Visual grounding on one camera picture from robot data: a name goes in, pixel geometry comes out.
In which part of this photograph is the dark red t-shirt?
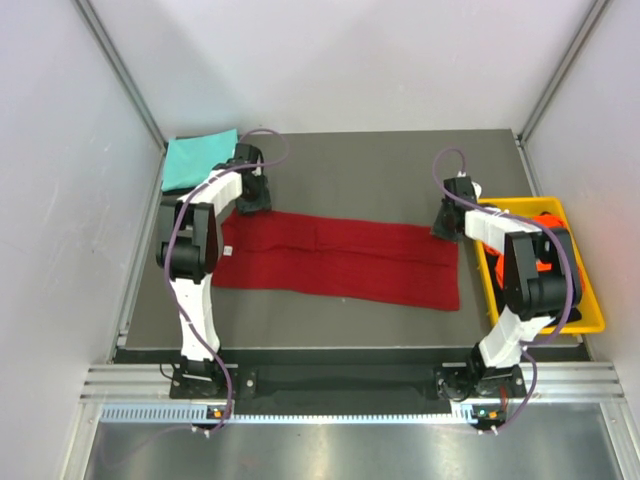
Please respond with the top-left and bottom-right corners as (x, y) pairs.
(213, 211), (460, 312)

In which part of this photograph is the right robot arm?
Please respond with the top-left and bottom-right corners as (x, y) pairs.
(432, 175), (582, 396)

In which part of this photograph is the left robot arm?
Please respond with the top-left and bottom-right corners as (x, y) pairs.
(156, 143), (271, 399)

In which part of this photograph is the folded teal t-shirt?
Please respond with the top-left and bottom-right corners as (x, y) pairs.
(161, 129), (238, 193)

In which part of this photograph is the black garment in bin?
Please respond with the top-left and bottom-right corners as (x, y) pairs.
(493, 282), (582, 328)

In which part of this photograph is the orange t-shirt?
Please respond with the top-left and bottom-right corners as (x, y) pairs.
(483, 212), (566, 290)

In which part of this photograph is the yellow plastic bin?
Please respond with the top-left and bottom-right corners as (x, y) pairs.
(474, 197), (606, 335)

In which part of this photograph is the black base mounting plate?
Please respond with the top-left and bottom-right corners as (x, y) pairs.
(169, 347), (525, 416)

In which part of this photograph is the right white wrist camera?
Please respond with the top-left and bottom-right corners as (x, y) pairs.
(457, 171), (482, 202)

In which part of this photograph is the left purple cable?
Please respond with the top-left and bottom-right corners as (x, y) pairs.
(163, 128), (291, 431)

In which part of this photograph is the purple cable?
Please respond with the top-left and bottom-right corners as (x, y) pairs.
(163, 128), (291, 431)
(432, 146), (576, 431)

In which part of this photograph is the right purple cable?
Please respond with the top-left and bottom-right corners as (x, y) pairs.
(432, 146), (576, 431)

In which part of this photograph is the aluminium frame rail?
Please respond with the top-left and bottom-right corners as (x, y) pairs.
(80, 362), (625, 403)

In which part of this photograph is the grey slotted cable duct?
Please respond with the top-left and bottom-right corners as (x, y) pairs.
(100, 403), (498, 426)

